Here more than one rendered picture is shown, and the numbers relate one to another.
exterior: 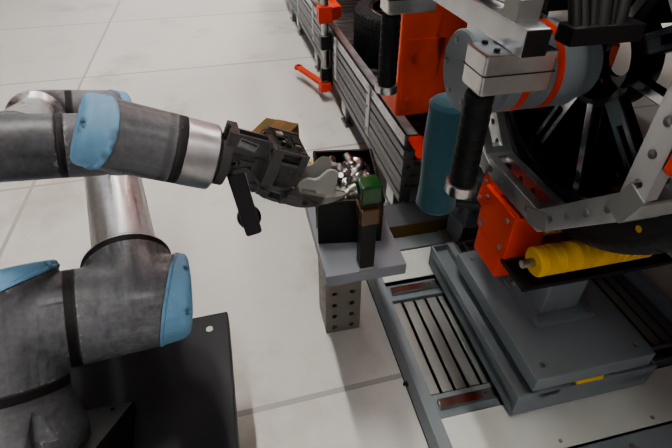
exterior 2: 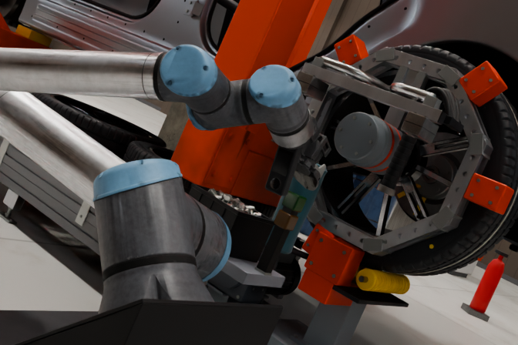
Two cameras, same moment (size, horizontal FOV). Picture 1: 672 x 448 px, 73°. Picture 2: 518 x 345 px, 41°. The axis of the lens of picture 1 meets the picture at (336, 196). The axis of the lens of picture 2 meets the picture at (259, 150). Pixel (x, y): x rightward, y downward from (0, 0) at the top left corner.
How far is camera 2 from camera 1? 1.29 m
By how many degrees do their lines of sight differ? 51
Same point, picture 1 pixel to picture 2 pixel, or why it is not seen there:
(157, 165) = (301, 118)
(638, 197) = (451, 212)
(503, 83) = (425, 133)
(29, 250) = not seen: outside the picture
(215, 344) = not seen: hidden behind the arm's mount
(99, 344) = (206, 247)
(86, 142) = (294, 89)
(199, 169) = (309, 130)
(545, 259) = (375, 275)
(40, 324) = (195, 212)
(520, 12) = (435, 103)
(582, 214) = (412, 231)
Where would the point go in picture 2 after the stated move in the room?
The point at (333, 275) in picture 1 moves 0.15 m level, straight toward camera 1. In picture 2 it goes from (250, 273) to (290, 303)
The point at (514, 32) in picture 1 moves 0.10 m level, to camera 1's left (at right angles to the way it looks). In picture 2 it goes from (432, 111) to (408, 97)
